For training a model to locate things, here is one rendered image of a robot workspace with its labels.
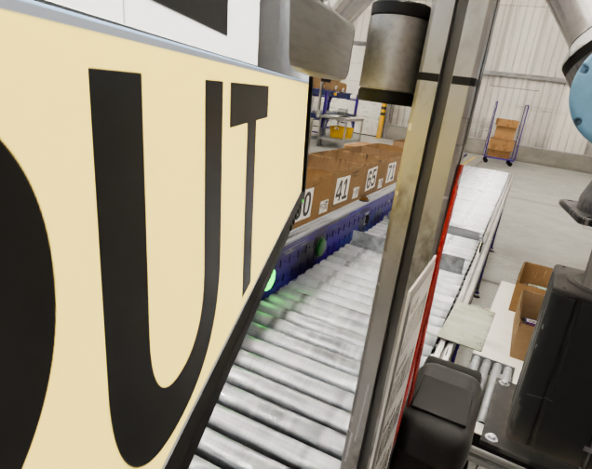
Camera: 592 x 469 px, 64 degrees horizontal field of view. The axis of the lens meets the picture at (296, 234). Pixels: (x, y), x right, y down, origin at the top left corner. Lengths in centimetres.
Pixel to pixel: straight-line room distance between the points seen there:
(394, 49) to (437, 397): 31
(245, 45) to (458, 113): 22
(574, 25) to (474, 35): 47
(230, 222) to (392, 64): 24
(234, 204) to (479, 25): 25
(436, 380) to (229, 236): 38
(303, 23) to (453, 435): 36
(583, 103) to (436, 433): 48
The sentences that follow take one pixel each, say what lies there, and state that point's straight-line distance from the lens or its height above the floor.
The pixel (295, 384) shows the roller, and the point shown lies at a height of 74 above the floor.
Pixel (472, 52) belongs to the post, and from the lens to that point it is 36.
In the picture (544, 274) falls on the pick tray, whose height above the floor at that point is 82.
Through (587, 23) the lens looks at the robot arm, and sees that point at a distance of 81.
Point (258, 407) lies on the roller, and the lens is 99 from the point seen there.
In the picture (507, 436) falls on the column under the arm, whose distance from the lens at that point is 108.
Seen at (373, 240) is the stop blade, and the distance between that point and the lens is 199.
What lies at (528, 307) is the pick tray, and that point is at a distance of 164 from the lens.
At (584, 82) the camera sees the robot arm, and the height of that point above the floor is 140.
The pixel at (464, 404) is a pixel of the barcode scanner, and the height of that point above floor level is 109.
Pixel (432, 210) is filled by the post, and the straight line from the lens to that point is 36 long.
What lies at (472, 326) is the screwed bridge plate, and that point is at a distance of 150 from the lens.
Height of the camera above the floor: 135
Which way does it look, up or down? 17 degrees down
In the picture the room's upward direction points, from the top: 8 degrees clockwise
